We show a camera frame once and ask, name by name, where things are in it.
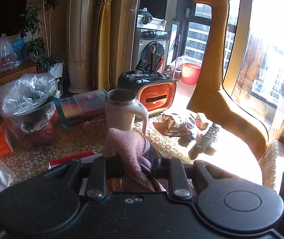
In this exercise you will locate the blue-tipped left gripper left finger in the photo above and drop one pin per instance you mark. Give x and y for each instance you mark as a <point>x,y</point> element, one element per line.
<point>96,186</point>

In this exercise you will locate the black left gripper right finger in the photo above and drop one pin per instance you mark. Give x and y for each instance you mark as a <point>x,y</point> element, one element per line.
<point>173,171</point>

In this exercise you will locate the red white cardboard shoebox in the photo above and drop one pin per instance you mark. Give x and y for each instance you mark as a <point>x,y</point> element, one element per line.
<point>85,158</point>

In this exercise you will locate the pink fleece cloth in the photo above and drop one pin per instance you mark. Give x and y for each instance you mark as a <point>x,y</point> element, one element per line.
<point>134,150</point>

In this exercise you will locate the black remote control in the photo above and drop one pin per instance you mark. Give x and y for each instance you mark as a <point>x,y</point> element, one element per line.
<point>207,144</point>

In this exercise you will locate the crumpled brown wrappers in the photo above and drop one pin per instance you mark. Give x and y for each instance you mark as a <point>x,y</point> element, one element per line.
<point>187,127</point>

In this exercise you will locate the clear plastic bead box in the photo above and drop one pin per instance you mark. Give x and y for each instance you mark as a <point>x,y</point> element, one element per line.
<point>84,106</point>

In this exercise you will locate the beige steel travel mug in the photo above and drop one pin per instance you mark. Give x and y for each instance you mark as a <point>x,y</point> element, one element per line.
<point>121,108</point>

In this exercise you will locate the yellow giraffe shaped chair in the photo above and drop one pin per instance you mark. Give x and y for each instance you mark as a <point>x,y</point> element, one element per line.
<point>210,97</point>

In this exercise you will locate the yellow curtain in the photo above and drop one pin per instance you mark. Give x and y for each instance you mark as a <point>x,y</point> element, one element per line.
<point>103,45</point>

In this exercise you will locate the red plastic bucket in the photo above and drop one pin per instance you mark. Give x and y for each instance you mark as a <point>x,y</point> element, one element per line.
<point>190,73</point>

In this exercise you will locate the clear plastic bag on basket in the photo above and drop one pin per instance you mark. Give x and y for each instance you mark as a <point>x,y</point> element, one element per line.
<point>26,93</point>

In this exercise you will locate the front-load washing machine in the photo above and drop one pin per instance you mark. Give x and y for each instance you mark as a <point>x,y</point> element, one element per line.
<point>149,48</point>

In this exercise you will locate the plastic bag with blue items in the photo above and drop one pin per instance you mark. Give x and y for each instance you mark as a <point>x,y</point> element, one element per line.
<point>10,53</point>

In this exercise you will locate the green potted plant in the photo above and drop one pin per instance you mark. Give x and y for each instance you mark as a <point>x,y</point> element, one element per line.
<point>36,23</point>

